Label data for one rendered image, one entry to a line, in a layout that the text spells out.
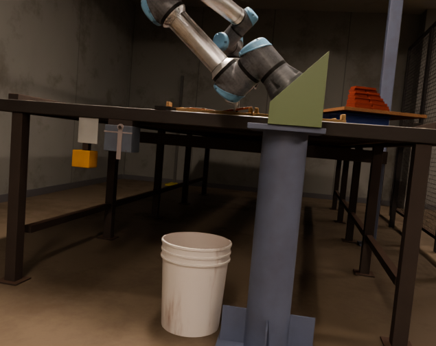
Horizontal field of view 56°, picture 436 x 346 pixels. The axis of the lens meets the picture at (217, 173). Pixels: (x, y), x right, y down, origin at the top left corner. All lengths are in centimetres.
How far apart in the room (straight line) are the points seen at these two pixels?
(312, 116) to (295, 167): 20
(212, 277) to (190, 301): 13
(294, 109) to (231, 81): 29
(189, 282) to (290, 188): 55
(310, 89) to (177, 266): 84
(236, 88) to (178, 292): 83
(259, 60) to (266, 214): 56
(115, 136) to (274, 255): 90
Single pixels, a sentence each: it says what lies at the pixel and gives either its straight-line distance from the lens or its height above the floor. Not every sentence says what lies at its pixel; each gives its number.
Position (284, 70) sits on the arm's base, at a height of 107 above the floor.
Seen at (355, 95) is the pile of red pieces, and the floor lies 115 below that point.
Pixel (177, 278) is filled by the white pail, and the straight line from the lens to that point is 171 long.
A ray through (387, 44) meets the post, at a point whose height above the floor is 172.
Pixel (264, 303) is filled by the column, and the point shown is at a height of 21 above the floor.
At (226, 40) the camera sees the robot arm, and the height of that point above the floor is 124.
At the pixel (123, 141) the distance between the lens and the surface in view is 194.
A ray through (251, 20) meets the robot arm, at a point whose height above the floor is 132.
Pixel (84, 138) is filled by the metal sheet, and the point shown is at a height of 76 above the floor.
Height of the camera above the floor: 79
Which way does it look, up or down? 4 degrees down
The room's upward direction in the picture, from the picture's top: 5 degrees clockwise
